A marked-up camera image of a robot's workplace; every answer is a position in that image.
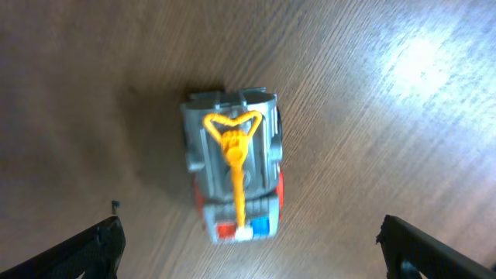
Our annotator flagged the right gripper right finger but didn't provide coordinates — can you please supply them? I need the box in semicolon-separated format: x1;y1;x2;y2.
376;215;495;279

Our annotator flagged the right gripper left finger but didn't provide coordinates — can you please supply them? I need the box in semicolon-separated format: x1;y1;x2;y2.
1;215;126;279

